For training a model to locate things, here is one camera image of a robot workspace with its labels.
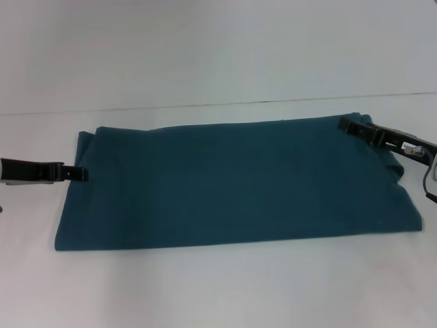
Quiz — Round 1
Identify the teal t-shirt with FREE print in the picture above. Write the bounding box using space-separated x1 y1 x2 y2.
53 112 424 253

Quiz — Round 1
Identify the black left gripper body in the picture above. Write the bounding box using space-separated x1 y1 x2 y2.
0 157 44 187

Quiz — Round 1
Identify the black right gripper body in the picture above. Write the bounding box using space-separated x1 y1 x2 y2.
374 124 437 159

